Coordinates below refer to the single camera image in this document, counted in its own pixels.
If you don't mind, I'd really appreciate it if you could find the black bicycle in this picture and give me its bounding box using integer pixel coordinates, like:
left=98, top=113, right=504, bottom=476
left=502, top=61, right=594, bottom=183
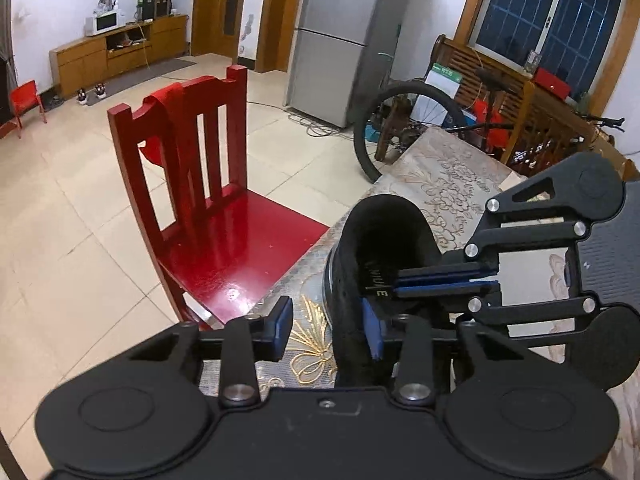
left=352, top=67, right=626, bottom=183

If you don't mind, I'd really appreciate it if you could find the wooden door frame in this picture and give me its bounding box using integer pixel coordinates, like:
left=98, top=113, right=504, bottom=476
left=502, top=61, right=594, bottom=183
left=255, top=0, right=308, bottom=73

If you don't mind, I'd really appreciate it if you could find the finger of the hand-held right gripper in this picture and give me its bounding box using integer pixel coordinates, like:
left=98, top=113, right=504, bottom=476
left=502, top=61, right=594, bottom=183
left=392, top=281, right=597, bottom=350
left=396, top=160, right=591, bottom=285

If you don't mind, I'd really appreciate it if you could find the red plastic bag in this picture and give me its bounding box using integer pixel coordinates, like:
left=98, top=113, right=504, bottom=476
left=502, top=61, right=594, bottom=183
left=472, top=100, right=508, bottom=151

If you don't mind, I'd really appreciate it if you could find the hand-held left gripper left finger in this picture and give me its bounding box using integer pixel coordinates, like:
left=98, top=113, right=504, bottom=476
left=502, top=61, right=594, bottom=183
left=127, top=296, right=294, bottom=407

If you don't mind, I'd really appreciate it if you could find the white green carton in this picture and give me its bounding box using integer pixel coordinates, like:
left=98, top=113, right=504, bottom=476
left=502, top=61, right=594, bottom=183
left=424, top=63, right=463, bottom=98

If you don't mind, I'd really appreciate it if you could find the brown wooden chair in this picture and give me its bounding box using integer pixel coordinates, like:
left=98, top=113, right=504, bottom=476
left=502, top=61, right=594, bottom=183
left=500, top=81, right=626, bottom=178

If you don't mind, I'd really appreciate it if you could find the red wooden chair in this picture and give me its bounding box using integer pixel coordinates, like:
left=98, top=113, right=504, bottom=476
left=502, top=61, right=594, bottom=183
left=107, top=65, right=331, bottom=331

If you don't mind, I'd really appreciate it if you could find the wooden bench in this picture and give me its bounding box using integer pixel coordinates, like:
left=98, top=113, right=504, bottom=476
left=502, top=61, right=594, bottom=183
left=429, top=35, right=536, bottom=111

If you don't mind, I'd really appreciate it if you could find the white paper sheet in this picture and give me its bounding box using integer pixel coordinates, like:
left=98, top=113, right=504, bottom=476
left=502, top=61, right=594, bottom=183
left=495, top=170, right=528, bottom=193

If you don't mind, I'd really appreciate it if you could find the silver refrigerator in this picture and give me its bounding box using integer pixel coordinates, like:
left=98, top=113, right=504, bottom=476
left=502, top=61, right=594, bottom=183
left=285, top=0, right=418, bottom=128

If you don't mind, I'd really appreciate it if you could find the small red plastic chair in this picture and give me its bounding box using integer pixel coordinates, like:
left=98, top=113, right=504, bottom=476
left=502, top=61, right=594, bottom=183
left=10, top=80, right=48, bottom=138

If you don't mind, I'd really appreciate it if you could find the grey floor mat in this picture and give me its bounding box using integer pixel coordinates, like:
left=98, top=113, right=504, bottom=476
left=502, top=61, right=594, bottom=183
left=42, top=57, right=198, bottom=108

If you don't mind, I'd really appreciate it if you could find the red cloth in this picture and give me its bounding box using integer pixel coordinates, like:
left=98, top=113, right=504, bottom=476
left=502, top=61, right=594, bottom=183
left=137, top=85, right=186, bottom=166

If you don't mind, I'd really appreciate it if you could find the floor power cable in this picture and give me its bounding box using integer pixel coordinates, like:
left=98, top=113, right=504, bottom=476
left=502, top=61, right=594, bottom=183
left=245, top=101, right=356, bottom=138

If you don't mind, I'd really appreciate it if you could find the white microwave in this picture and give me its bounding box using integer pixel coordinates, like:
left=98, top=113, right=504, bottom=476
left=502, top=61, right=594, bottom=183
left=85, top=10, right=126, bottom=37

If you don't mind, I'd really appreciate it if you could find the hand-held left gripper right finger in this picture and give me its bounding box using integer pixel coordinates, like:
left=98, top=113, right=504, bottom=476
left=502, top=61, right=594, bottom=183
left=361, top=297, right=533, bottom=406

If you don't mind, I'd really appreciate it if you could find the red box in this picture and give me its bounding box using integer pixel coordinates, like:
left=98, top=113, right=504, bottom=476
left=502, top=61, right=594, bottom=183
left=534, top=67, right=572, bottom=97

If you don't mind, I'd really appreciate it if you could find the black sneaker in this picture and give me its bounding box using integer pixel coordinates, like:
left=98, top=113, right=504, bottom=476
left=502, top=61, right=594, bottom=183
left=322, top=195, right=451, bottom=388

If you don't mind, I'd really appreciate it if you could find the wooden cabinet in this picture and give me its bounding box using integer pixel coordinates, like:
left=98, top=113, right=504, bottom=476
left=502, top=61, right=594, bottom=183
left=49, top=14, right=190, bottom=97

